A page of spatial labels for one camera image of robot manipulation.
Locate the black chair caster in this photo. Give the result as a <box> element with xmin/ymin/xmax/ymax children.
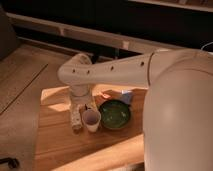
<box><xmin>0</xmin><ymin>158</ymin><xmax>19</xmax><ymax>169</ymax></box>

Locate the green bowl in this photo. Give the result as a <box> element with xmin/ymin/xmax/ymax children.
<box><xmin>99</xmin><ymin>99</ymin><xmax>131</xmax><ymax>130</ymax></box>

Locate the white cable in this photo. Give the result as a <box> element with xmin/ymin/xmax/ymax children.
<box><xmin>200</xmin><ymin>41</ymin><xmax>213</xmax><ymax>52</ymax></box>

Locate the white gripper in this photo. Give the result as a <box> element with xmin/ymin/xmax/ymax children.
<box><xmin>70</xmin><ymin>85</ymin><xmax>92</xmax><ymax>104</ymax></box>

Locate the white bottle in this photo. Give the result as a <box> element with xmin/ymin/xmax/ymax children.
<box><xmin>70</xmin><ymin>103</ymin><xmax>82</xmax><ymax>131</ymax></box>

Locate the blue cloth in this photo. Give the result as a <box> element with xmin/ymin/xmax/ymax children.
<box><xmin>120</xmin><ymin>90</ymin><xmax>133</xmax><ymax>105</ymax></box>

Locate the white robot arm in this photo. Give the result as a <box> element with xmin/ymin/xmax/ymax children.
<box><xmin>57</xmin><ymin>49</ymin><xmax>213</xmax><ymax>171</ymax></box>

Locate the white ceramic cup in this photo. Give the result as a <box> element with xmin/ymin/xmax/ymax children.
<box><xmin>82</xmin><ymin>109</ymin><xmax>101</xmax><ymax>132</ymax></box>

